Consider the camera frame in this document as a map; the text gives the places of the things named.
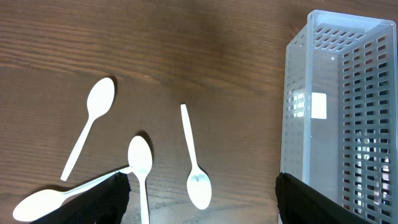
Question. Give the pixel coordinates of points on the translucent white plastic basket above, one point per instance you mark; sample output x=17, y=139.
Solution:
x=350, y=157

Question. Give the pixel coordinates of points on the white label sticker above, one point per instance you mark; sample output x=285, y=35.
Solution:
x=318, y=105

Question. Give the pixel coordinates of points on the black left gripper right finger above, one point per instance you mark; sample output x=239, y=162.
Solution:
x=298, y=203

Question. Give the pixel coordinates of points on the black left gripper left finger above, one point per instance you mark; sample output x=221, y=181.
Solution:
x=103, y=204

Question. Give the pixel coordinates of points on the white spoon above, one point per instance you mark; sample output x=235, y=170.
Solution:
x=198, y=182
x=141, y=161
x=99, y=101
x=46, y=201

